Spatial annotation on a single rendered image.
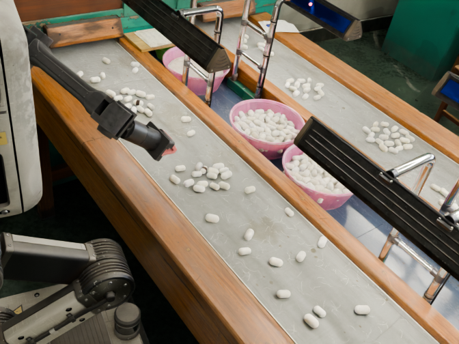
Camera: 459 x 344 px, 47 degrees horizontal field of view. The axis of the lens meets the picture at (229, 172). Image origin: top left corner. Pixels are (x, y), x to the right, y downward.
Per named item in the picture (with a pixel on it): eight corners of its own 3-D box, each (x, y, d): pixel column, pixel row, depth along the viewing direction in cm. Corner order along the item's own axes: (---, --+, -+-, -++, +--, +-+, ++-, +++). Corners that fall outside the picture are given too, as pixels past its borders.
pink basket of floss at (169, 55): (219, 106, 201) (223, 84, 195) (152, 90, 203) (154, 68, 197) (232, 74, 222) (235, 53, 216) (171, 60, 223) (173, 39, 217)
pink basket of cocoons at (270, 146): (278, 176, 174) (283, 153, 168) (211, 142, 183) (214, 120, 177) (311, 140, 193) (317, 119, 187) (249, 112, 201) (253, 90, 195)
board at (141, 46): (141, 52, 206) (141, 50, 205) (123, 35, 214) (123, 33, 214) (210, 39, 224) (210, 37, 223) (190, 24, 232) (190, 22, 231)
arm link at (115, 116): (3, 52, 141) (28, 20, 141) (18, 62, 146) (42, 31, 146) (100, 136, 122) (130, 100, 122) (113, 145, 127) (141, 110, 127)
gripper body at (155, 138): (154, 122, 142) (136, 112, 136) (174, 143, 137) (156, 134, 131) (140, 141, 143) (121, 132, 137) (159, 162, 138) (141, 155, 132)
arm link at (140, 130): (123, 141, 128) (135, 121, 127) (108, 128, 132) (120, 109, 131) (141, 149, 134) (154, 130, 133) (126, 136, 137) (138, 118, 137)
